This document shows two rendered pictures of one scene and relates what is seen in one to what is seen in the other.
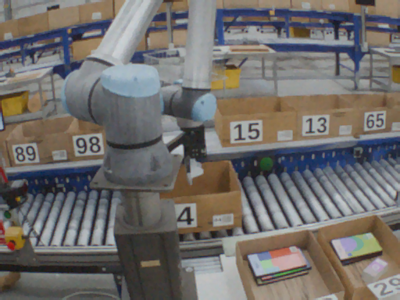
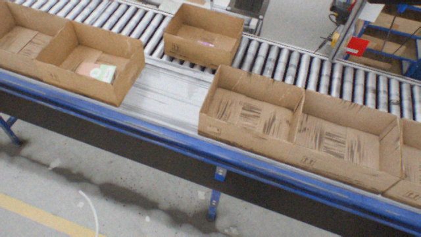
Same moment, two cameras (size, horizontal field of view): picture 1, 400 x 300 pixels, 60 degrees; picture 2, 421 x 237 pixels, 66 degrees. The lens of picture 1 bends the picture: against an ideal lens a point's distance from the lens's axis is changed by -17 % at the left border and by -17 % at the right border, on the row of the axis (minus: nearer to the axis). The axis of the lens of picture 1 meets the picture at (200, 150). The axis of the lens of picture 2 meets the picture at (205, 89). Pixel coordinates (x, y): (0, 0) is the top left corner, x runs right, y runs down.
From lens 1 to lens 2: 292 cm
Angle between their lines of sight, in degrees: 104
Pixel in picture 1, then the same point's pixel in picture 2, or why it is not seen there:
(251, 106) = (72, 78)
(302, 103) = (10, 57)
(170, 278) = not seen: outside the picture
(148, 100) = not seen: outside the picture
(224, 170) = (167, 39)
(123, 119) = not seen: outside the picture
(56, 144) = (317, 101)
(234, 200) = (187, 8)
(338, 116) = (29, 12)
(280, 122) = (89, 31)
